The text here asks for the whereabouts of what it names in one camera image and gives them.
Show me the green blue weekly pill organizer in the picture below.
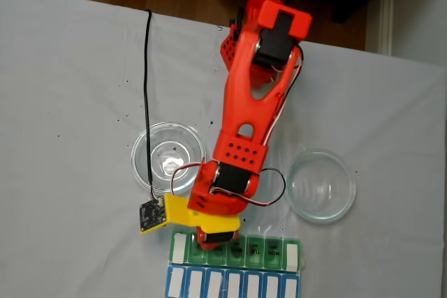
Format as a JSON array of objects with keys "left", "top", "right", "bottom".
[{"left": 163, "top": 230, "right": 307, "bottom": 298}]

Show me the clear glass dish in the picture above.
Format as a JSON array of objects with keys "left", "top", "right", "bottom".
[
  {"left": 131, "top": 121, "right": 207, "bottom": 196},
  {"left": 284, "top": 148, "right": 358, "bottom": 224}
]

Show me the white tablecloth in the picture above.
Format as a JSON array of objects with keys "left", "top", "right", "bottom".
[{"left": 0, "top": 0, "right": 447, "bottom": 298}]

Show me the white door trim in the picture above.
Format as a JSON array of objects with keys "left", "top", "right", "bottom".
[{"left": 379, "top": 0, "right": 395, "bottom": 57}]

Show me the camera board in yellow mount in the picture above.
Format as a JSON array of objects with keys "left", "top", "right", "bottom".
[{"left": 138, "top": 197, "right": 168, "bottom": 235}]

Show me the white servo wire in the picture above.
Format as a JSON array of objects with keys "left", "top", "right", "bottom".
[{"left": 170, "top": 163, "right": 203, "bottom": 195}]

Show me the black red servo wire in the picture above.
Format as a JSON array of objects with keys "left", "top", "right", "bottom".
[{"left": 249, "top": 167, "right": 287, "bottom": 207}]

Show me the black camera cable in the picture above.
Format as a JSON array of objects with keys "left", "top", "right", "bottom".
[{"left": 142, "top": 8, "right": 165, "bottom": 207}]

